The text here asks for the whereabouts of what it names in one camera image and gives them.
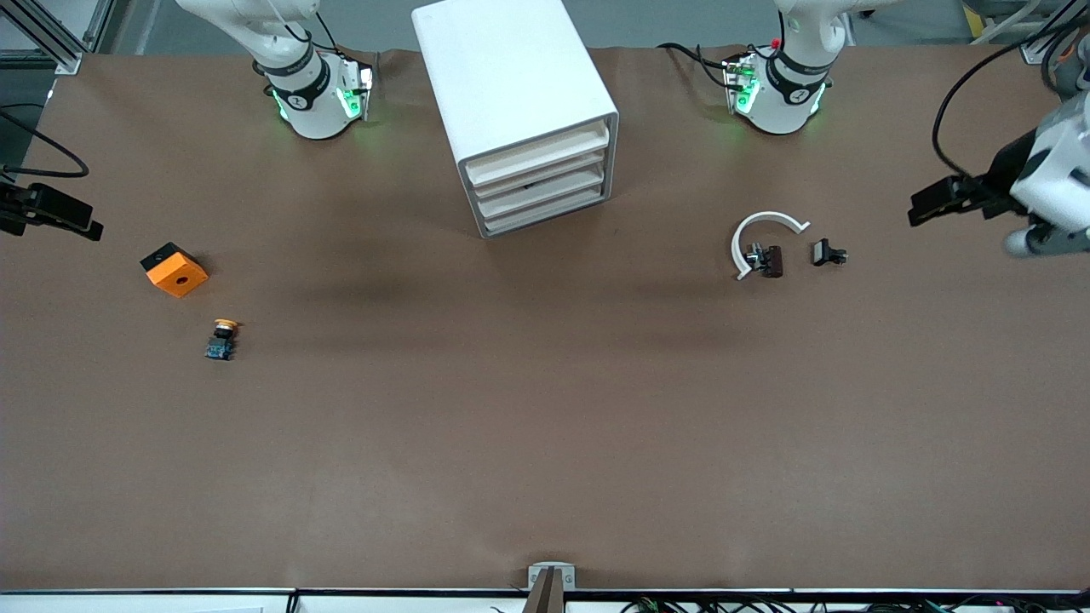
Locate yellow push button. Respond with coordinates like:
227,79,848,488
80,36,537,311
204,318,241,362

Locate white drawer cabinet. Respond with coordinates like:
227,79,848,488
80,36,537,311
411,0,621,240

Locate white curved plastic part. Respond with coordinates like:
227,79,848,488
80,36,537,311
731,211,812,282

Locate dark brown small component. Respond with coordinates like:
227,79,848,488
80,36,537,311
743,243,784,279

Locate brown paper table cover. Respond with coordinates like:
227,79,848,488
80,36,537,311
0,44,1090,594

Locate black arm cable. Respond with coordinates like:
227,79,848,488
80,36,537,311
0,105,90,180
932,15,1090,175

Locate orange and black switch box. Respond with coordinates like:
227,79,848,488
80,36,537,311
140,242,209,299

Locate aluminium frame profile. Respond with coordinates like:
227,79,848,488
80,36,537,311
1019,0,1090,66
0,0,116,76

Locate black base cable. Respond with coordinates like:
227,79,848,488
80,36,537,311
657,41,735,90

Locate tangled black cables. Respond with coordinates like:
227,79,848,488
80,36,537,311
620,594,1090,613

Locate grey metal bracket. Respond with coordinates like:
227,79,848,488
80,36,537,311
527,562,577,591

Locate brown camera post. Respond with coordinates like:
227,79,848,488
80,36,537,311
523,567,566,613

